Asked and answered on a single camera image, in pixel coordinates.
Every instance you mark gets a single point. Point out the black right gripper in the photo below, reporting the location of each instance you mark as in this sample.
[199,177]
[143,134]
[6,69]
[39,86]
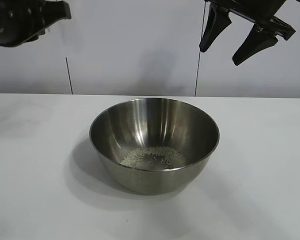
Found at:
[252,10]

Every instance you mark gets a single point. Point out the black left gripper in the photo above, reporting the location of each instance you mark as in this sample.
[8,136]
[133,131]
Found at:
[15,25]

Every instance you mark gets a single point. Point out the stainless steel mixing bowl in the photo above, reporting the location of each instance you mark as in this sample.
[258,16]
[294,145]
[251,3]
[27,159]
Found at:
[155,125]

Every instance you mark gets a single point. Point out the white rice grains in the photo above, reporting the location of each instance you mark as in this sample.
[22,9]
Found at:
[172,156]

